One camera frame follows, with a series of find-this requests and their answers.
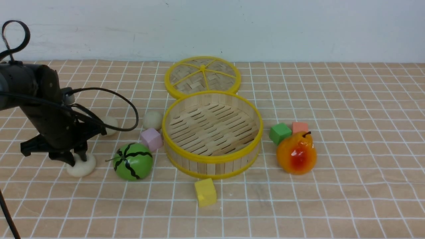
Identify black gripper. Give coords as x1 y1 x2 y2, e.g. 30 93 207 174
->
20 101 106 167

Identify white bun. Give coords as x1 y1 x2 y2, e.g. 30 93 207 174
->
101 116 118 136
142 111 163 131
66 153 97 178

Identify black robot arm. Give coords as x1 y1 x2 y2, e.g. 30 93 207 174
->
1 64 106 166

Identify bamboo steamer tray yellow rims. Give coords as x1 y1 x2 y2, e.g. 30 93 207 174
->
162 91 264 180

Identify bamboo steamer lid yellow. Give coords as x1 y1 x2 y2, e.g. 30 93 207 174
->
164 56 241 99

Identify green watermelon toy ball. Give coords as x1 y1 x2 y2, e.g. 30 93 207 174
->
106 142 153 181

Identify pink wooden cube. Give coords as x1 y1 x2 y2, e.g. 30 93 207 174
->
140 128 163 152

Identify yellow wooden cube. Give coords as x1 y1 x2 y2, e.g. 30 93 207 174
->
194 178 217 207

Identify green wooden cube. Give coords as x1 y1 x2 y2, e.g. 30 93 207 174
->
269 123 293 146

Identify orange toy pear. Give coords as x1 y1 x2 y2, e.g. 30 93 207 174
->
276 131 317 175

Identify orange-pink wooden cube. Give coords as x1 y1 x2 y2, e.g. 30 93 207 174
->
292 121 309 134

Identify checkered orange tablecloth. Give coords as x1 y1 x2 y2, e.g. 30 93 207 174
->
0 62 425 239

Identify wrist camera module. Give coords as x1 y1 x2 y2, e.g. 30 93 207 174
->
61 87 75 105

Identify black cable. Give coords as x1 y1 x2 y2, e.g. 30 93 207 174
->
0 20 139 132

